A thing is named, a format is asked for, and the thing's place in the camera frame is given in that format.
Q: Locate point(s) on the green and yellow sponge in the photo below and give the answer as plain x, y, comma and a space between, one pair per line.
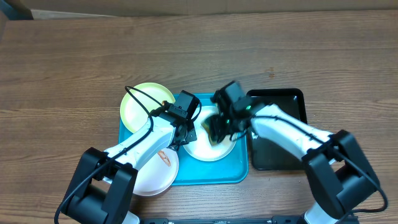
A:
216, 128

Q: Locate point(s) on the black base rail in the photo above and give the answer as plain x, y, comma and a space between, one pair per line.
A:
283, 219

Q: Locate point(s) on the black water tray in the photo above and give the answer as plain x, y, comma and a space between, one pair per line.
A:
265, 154

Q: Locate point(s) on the blue plastic tray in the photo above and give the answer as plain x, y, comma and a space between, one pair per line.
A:
233, 168

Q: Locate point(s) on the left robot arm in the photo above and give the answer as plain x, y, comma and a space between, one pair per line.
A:
101, 188

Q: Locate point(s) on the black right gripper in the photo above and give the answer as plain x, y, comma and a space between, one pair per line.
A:
224, 130

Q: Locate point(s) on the white plate with red stain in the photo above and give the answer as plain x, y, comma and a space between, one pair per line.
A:
158, 174

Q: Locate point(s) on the yellow-green plate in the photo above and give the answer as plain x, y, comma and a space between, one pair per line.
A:
132, 114

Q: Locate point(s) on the white plate with small stains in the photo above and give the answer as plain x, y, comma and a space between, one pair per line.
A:
201, 149

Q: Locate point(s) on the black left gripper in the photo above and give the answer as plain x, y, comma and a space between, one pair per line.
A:
192, 136

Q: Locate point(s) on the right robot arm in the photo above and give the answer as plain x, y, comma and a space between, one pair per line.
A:
338, 172

